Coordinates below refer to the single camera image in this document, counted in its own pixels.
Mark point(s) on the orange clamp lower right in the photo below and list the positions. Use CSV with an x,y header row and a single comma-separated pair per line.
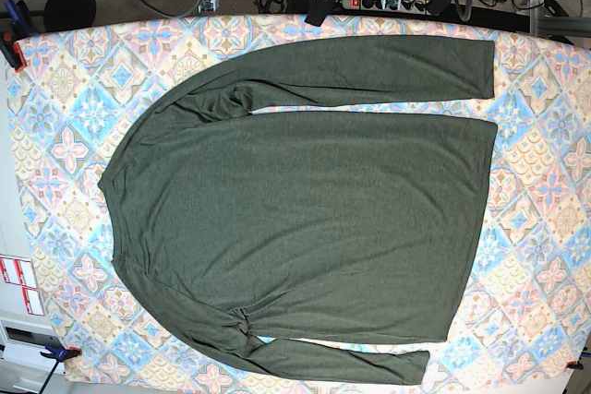
x,y
575,365

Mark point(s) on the colourful patterned tablecloth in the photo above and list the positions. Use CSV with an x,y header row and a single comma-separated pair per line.
x,y
526,310

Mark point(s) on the dark green long-sleeve shirt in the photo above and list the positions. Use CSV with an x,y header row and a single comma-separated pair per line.
x,y
269,227

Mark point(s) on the blue orange clamp upper left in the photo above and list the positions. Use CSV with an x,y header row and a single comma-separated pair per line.
x,y
10,48

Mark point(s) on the red white label stickers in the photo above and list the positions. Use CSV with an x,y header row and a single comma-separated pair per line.
x,y
19,289

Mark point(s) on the blue orange clamp lower left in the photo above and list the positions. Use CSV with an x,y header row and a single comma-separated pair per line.
x,y
60,354

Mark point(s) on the black round stool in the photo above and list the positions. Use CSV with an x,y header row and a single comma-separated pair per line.
x,y
64,15

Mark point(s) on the black remote control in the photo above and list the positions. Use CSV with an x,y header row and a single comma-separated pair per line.
x,y
319,10

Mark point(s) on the blue orange clamp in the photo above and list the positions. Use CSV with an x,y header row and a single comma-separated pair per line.
x,y
10,48
60,354

